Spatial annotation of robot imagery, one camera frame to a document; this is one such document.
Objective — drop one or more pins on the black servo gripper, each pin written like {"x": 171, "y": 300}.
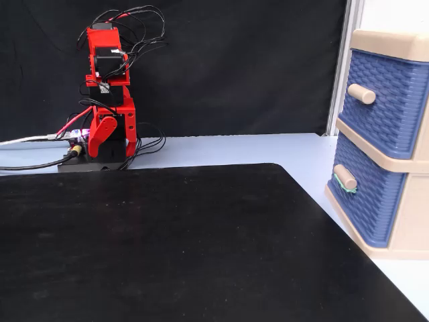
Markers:
{"x": 129, "y": 110}

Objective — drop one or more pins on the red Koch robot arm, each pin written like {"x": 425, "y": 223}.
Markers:
{"x": 104, "y": 40}

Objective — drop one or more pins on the controller circuit board with LEDs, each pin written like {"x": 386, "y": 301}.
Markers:
{"x": 80, "y": 134}

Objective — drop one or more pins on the black rectangular table mat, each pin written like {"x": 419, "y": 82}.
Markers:
{"x": 100, "y": 251}

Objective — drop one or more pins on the black backdrop cloth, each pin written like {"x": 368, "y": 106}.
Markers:
{"x": 234, "y": 67}

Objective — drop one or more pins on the green rubber band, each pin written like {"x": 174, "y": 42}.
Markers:
{"x": 348, "y": 190}

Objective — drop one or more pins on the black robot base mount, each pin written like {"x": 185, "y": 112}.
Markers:
{"x": 110, "y": 151}

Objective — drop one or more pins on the aluminium frame post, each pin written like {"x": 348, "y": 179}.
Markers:
{"x": 348, "y": 50}

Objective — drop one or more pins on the beige plastic drawer cabinet frame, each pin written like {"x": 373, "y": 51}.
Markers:
{"x": 412, "y": 214}

